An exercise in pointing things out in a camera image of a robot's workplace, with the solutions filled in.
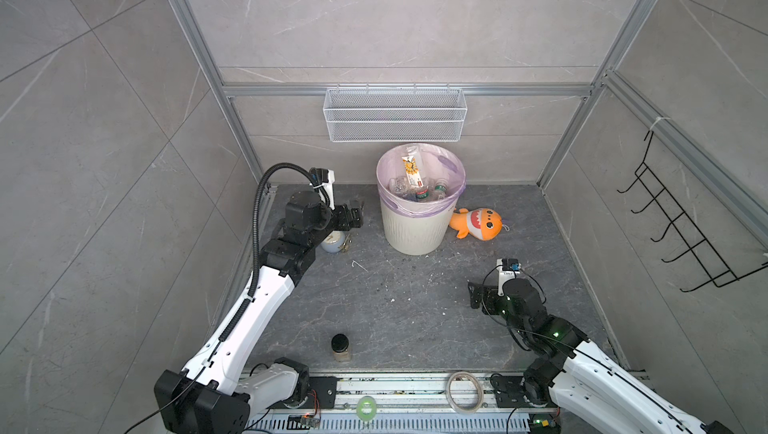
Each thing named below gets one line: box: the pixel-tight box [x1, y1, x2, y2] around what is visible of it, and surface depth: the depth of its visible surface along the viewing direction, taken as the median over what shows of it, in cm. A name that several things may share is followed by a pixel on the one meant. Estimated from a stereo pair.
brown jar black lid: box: [331, 333, 351, 362], surface depth 74 cm
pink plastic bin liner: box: [376, 143, 466, 218], surface depth 91 cm
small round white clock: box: [320, 230, 346, 253], surface depth 100 cm
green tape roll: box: [356, 395, 377, 421], surface depth 74 cm
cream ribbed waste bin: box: [380, 197, 458, 255], surface depth 88 cm
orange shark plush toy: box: [449, 208, 503, 241], surface depth 101 cm
